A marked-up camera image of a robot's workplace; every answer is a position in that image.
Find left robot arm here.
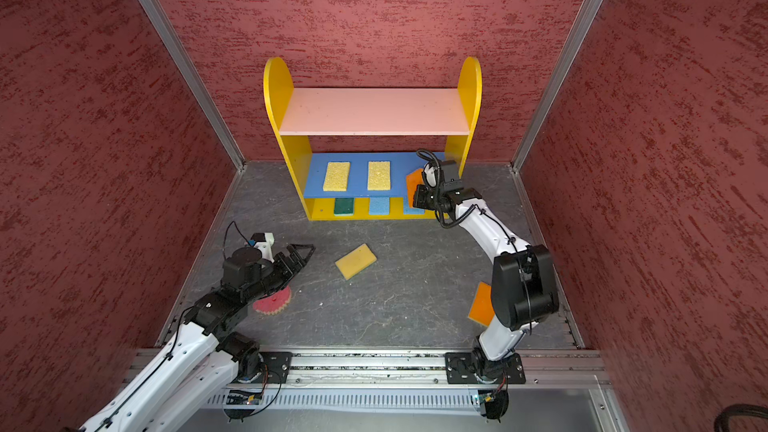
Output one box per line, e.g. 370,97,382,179
81,234,316,431

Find dark yellow scouring pad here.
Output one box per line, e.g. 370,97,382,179
335,244,377,280

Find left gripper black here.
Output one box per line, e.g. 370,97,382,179
244,244,317,304

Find pink round smiley sponge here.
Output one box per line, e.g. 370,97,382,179
252,286,292,315

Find right aluminium corner post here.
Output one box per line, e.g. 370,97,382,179
509,0,628,170

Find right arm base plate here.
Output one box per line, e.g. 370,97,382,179
444,349,526,385

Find left aluminium corner post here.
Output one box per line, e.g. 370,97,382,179
138,0,247,173

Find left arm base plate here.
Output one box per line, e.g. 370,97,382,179
235,351,294,386

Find aluminium corner post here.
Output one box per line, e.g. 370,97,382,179
138,0,247,173
509,0,628,170

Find white slotted cable duct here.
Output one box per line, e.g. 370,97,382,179
202,388,480,413

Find green scouring sponge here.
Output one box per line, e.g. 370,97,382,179
333,198,355,217

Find yellow shelf pink blue boards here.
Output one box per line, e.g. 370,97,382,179
263,57,483,221

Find black cable bottom right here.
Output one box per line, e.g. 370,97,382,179
713,403,768,432

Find aluminium mounting rail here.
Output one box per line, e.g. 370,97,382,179
125,347,607,388

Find left electronics board with wires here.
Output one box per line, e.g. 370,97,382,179
222,390,280,422

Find electronics board with wires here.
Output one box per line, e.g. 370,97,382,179
222,390,280,422
477,390,509,422

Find right electronics board with wires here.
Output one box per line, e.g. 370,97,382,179
477,390,509,422

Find orange sponge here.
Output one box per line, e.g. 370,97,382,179
468,282,495,327
406,168,423,202

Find yellow sponge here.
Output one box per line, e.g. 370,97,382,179
323,162,351,192
367,161,391,191

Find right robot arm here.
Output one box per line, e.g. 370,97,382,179
412,149,559,383

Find blue sponge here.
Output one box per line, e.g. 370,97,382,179
368,197,390,216
403,198,425,215

